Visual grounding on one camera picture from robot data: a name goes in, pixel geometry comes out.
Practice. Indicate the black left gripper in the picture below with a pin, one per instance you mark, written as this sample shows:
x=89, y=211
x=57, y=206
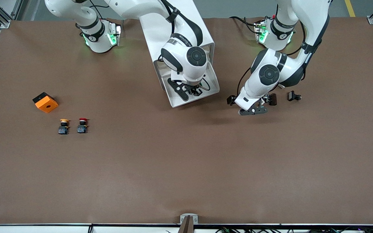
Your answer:
x=271, y=99

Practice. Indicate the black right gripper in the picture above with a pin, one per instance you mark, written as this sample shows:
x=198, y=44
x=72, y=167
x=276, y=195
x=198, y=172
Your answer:
x=195, y=91

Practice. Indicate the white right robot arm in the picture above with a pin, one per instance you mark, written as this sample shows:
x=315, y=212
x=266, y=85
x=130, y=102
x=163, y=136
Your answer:
x=186, y=64

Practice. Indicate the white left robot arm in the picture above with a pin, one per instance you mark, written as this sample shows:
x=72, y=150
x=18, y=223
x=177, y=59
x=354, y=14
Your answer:
x=267, y=74

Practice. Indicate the red push button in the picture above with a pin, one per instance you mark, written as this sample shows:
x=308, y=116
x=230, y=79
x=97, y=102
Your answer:
x=82, y=127

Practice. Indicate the yellow push button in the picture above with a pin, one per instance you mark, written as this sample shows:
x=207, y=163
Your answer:
x=63, y=128

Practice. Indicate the small black clip part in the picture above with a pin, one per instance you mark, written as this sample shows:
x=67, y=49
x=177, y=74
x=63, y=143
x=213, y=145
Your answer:
x=292, y=96

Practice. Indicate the brown paper table cover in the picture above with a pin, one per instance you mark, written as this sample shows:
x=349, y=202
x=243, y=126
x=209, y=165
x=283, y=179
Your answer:
x=186, y=168

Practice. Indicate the orange box with hole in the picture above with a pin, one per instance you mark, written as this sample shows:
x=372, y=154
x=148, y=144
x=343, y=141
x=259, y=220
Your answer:
x=46, y=104

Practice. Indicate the grey metal edge bracket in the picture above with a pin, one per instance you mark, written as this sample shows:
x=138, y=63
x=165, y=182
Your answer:
x=189, y=216

